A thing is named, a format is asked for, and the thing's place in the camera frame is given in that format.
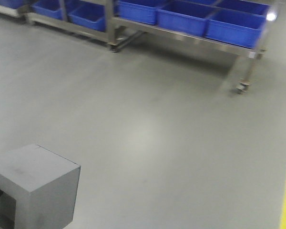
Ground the gray hollow square base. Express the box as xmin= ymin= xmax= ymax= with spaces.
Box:
xmin=0 ymin=145 xmax=81 ymax=229

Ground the blue bin on cart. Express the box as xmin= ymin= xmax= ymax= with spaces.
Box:
xmin=68 ymin=2 xmax=106 ymax=32
xmin=204 ymin=10 xmax=266 ymax=49
xmin=118 ymin=0 xmax=168 ymax=25
xmin=157 ymin=0 xmax=216 ymax=37

